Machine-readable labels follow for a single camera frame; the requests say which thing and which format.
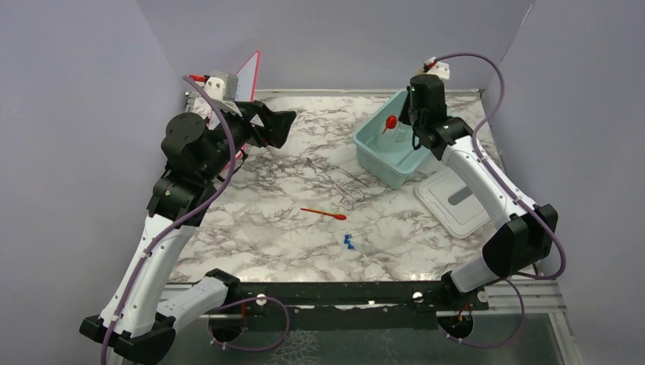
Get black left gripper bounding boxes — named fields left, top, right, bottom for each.
left=201, top=99, right=296, bottom=182

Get steel tweezers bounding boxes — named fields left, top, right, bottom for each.
left=336, top=167, right=370, bottom=188

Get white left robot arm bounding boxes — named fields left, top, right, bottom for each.
left=79, top=101, right=297, bottom=364

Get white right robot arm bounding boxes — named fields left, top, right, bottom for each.
left=401, top=75, right=558, bottom=309

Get red pipette in bin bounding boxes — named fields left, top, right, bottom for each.
left=382, top=115, right=399, bottom=135

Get pink framed whiteboard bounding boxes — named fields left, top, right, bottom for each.
left=206, top=50, right=262, bottom=173

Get teal plastic bin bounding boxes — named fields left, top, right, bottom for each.
left=352, top=90, right=431, bottom=189

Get white bin lid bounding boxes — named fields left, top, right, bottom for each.
left=414, top=168, right=490, bottom=239

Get red pipette on table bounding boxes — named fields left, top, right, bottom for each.
left=301, top=208, right=347, bottom=221

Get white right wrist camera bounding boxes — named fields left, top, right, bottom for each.
left=420, top=57, right=450, bottom=80

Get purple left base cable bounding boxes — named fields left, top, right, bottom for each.
left=207, top=295, right=292, bottom=353

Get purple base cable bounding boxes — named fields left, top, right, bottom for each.
left=437, top=278, right=526, bottom=349
left=207, top=295, right=292, bottom=353

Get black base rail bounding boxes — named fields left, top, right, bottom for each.
left=207, top=281, right=485, bottom=333

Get aluminium frame rail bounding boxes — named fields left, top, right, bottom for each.
left=435, top=279, right=568, bottom=317

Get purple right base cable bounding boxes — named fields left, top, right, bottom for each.
left=437, top=278, right=526, bottom=349

